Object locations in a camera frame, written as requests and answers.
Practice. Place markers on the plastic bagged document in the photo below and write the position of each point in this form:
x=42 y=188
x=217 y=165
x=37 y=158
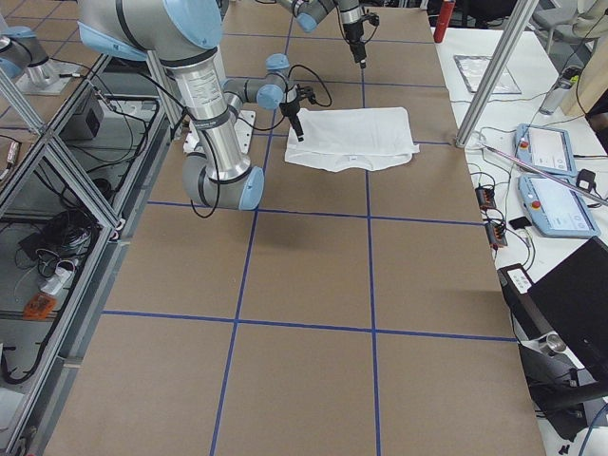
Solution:
x=473 y=68

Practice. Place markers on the silver water bottle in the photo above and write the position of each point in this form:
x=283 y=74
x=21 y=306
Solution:
x=560 y=89

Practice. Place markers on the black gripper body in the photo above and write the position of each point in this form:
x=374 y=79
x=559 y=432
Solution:
x=353 y=32
x=289 y=109

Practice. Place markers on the white long-sleeve printed shirt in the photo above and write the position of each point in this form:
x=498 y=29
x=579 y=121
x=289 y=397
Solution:
x=372 y=139

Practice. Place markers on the grey aluminium frame post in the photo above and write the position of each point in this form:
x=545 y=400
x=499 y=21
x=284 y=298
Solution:
x=510 y=37

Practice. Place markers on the blue teach pendant far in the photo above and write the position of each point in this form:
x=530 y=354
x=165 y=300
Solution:
x=546 y=148

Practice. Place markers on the black laptop computer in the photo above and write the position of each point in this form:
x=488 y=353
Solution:
x=570 y=300

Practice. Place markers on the blue teach pendant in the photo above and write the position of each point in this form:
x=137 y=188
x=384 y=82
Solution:
x=546 y=148
x=555 y=210

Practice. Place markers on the blue teach pendant near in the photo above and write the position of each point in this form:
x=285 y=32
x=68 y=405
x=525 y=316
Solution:
x=555 y=210

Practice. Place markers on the metal grabber stick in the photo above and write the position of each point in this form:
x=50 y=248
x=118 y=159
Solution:
x=536 y=170

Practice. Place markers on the red cylinder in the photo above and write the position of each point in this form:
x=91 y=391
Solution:
x=443 y=20

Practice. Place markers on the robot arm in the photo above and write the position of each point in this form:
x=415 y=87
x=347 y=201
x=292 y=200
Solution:
x=186 y=35
x=351 y=18

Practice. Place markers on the orange device on floor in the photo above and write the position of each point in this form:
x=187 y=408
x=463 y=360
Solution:
x=39 y=307

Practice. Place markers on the aluminium frame rail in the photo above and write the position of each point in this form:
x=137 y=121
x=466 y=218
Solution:
x=69 y=204

